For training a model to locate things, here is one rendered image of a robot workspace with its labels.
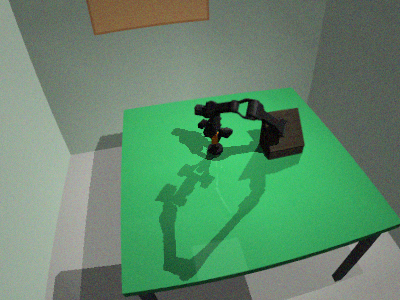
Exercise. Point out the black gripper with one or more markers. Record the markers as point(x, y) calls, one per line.
point(223, 132)

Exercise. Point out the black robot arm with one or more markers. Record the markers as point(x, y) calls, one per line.
point(255, 111)

